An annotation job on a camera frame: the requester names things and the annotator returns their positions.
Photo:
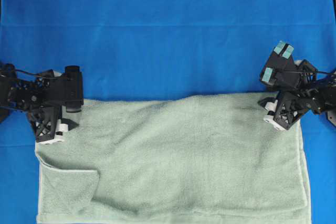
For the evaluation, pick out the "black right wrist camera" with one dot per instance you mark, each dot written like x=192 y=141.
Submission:
x=280 y=70

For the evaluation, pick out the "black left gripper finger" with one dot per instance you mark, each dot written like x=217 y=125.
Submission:
x=44 y=126
x=64 y=121

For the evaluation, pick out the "sage green bath towel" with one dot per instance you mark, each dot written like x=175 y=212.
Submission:
x=201 y=159

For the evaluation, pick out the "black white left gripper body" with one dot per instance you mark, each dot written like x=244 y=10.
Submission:
x=24 y=95

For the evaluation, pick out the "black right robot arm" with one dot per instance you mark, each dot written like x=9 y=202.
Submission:
x=329 y=93

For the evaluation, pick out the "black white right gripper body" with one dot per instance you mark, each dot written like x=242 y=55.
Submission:
x=312 y=90

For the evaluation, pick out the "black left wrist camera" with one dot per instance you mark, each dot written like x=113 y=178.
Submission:
x=73 y=89

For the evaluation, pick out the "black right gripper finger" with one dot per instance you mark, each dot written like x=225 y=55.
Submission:
x=290 y=109
x=268 y=103

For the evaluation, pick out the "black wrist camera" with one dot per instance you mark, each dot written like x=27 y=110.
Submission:
x=280 y=70
x=73 y=89

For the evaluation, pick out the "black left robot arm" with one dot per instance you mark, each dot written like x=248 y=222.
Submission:
x=4 y=69

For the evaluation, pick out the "blue table cloth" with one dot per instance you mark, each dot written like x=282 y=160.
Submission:
x=164 y=49

